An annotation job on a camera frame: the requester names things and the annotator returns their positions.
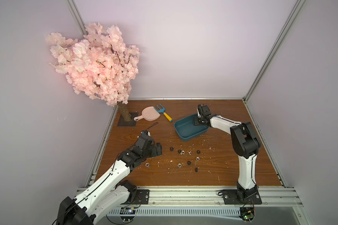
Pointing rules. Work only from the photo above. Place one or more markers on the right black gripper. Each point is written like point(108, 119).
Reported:
point(201, 120)

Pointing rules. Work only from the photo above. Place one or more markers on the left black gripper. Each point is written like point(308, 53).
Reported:
point(159, 149)

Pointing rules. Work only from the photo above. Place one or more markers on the teal plastic storage box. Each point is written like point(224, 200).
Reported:
point(186, 129)

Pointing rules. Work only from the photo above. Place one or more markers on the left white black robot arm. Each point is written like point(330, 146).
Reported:
point(111, 189)

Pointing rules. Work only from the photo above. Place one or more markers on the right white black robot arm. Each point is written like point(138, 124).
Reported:
point(246, 145)

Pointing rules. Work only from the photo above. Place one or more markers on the pink plastic dustpan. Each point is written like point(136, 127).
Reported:
point(148, 114)

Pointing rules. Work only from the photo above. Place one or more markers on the blue yellow toy rake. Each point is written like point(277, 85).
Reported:
point(161, 109)

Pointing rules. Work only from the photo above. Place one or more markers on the dark square tree base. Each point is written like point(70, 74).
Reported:
point(131, 123)

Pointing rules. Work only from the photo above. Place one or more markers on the left controller board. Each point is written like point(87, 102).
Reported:
point(127, 214)

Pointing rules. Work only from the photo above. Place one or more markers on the controller board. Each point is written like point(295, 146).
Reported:
point(247, 214)
point(127, 214)

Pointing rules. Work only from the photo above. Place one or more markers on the pink artificial blossom tree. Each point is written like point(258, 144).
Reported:
point(100, 65)

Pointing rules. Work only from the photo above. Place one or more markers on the right controller board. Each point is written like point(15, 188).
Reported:
point(247, 214)

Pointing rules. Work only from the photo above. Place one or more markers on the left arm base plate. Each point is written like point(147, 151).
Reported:
point(138, 197)

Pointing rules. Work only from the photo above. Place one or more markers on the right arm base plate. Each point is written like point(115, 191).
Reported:
point(228, 197)

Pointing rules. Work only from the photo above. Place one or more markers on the aluminium front rail frame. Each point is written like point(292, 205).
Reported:
point(193, 201)

